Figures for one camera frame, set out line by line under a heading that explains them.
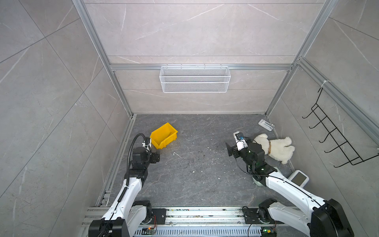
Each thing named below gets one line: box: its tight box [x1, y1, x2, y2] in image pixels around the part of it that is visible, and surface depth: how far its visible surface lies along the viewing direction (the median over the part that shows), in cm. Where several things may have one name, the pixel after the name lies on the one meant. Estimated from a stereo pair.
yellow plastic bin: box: [150, 121, 179, 150], surface depth 103 cm
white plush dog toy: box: [252, 133, 296, 165], surface depth 92 cm
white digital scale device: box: [287, 169, 310, 189], surface depth 84 cm
